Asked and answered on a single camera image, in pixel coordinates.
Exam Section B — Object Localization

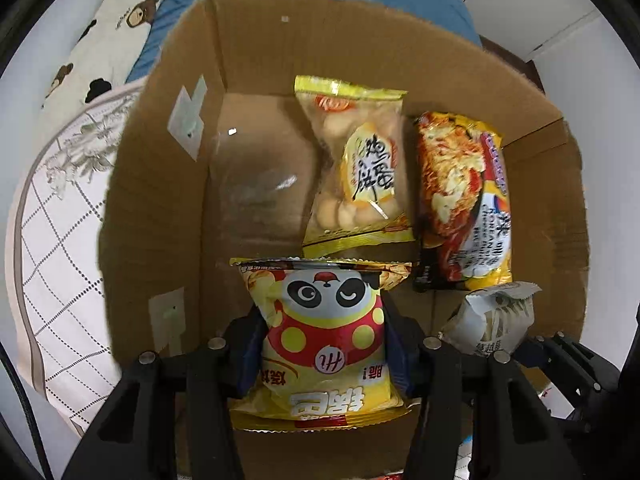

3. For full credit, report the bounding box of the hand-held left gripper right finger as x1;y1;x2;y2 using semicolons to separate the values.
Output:
385;302;583;480

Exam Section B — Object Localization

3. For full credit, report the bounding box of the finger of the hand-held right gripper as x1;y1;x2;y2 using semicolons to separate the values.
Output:
520;332;623;401

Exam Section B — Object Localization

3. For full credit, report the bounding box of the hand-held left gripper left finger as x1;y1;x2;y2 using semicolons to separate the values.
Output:
62;307;268;480

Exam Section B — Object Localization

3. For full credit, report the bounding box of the white grey snack packet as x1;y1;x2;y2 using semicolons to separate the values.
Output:
440;281;543;358

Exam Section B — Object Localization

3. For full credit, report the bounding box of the yellow panda print chip packet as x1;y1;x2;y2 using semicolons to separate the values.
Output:
229;257;415;432

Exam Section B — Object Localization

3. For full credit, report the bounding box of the brown cardboard box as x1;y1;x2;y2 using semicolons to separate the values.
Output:
97;0;591;480

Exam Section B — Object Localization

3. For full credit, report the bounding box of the yellow red noodle packet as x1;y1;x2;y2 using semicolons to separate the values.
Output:
412;111;515;292

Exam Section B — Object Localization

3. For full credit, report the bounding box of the yellow round biscuit packet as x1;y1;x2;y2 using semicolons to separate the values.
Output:
294;76;416;260

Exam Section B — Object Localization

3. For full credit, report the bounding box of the floral checked white quilt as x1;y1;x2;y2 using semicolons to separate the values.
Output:
5;77;151;441

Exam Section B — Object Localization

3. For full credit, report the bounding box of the white door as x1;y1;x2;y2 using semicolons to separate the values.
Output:
447;0;606;61

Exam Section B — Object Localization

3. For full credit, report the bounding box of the bear print white pillow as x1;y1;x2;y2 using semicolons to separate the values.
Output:
42;0;176;111

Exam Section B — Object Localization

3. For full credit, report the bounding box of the black cable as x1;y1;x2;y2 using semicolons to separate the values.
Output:
0;345;51;480

